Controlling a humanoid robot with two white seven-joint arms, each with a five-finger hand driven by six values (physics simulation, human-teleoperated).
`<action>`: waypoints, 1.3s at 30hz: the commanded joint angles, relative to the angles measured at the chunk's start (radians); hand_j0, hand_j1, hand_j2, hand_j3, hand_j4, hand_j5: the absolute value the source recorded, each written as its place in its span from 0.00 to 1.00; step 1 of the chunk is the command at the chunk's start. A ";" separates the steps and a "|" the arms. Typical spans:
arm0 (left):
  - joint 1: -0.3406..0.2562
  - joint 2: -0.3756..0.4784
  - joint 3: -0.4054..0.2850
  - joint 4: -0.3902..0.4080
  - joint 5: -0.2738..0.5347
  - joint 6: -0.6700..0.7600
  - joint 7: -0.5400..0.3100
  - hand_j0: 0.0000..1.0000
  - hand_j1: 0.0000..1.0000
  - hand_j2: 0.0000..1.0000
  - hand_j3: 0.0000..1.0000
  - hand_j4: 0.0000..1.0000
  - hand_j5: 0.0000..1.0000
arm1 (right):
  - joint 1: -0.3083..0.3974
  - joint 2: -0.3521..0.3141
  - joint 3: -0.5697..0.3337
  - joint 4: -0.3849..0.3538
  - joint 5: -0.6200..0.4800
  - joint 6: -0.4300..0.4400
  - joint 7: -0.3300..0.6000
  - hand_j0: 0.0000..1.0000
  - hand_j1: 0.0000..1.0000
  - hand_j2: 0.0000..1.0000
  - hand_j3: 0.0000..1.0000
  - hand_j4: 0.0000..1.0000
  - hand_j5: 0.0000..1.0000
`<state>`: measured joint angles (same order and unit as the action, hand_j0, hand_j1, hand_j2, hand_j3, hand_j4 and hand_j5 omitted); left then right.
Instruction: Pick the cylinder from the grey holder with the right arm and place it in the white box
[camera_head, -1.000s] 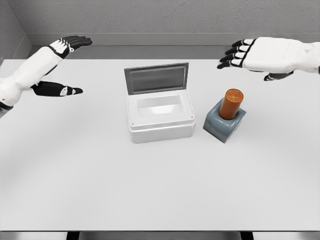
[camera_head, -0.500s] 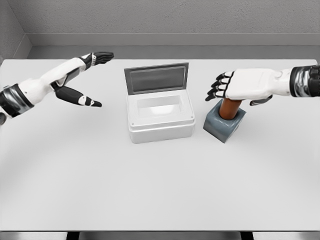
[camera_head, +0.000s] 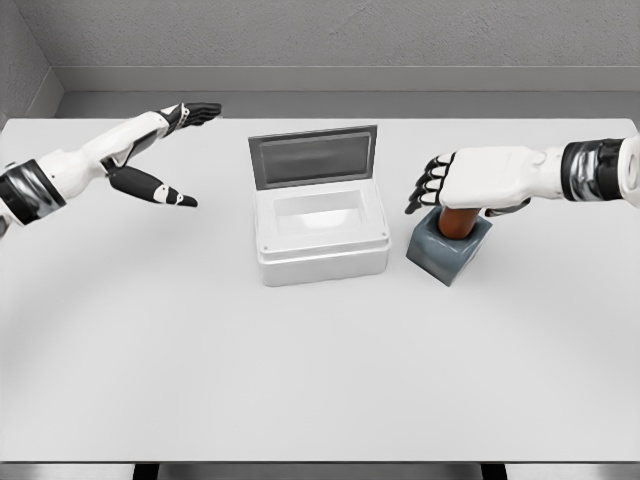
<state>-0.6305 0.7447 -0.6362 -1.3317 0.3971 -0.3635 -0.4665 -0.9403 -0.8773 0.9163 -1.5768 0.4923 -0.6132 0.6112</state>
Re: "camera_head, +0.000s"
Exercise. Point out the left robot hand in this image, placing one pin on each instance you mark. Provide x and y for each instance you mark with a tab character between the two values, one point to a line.
117	140

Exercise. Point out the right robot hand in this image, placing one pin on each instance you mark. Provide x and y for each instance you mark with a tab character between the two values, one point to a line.
492	177

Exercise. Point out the brown cylinder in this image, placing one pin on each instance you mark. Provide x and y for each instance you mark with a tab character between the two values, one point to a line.
457	222

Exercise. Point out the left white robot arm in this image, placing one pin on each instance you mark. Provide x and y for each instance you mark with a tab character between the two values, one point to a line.
35	187

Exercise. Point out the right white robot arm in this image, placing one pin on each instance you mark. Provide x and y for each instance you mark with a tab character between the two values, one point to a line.
595	167

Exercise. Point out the grey-blue square holder block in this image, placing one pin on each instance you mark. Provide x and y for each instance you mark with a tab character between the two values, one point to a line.
442	257

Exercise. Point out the grey hinged box lid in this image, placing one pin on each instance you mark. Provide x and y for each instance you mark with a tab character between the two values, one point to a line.
314	155

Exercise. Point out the white rectangular box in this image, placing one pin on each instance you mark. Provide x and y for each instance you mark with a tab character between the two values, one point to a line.
320	240

